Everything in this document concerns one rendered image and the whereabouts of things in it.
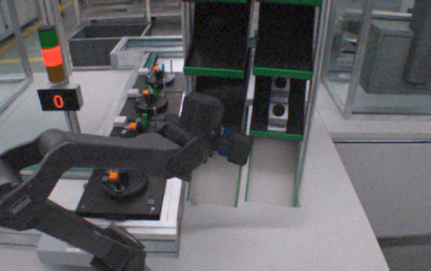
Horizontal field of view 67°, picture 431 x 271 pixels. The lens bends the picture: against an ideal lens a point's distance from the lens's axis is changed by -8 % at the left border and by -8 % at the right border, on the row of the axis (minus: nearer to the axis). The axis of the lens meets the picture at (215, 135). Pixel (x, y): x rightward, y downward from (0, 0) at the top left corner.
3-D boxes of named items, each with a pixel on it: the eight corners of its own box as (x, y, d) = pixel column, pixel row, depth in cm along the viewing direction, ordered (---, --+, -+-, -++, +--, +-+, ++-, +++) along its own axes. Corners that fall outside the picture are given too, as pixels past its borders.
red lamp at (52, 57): (58, 66, 92) (55, 49, 90) (42, 66, 93) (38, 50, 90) (65, 59, 97) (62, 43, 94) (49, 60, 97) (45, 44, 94)
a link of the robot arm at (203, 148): (192, 189, 59) (205, 138, 57) (161, 177, 60) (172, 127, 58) (203, 175, 66) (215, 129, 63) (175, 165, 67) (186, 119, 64)
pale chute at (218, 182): (237, 207, 93) (236, 207, 88) (189, 201, 95) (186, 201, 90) (249, 106, 98) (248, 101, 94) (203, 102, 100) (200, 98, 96)
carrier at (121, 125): (170, 162, 115) (167, 130, 109) (99, 161, 116) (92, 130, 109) (177, 124, 136) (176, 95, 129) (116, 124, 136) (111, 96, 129)
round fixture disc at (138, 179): (144, 201, 97) (143, 195, 96) (96, 200, 97) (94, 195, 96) (152, 170, 109) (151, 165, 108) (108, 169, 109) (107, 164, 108)
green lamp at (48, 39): (55, 49, 90) (50, 31, 87) (38, 50, 90) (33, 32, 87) (62, 43, 94) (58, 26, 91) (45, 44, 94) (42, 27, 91)
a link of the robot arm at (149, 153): (-5, 224, 34) (15, 133, 33) (-27, 188, 39) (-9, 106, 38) (174, 208, 58) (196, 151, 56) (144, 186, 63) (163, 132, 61)
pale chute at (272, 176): (293, 207, 93) (295, 207, 88) (245, 201, 95) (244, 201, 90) (302, 107, 98) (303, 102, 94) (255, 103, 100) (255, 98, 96)
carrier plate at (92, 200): (159, 219, 94) (159, 213, 93) (75, 216, 94) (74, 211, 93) (170, 165, 114) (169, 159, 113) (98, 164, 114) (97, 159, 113)
